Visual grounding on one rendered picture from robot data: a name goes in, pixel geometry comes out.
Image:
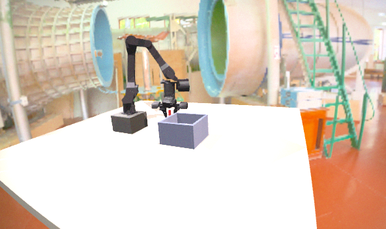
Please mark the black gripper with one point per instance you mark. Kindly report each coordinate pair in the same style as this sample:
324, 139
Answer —
177, 107

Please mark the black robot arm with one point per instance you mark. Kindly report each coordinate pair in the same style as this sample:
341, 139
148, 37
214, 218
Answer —
132, 89

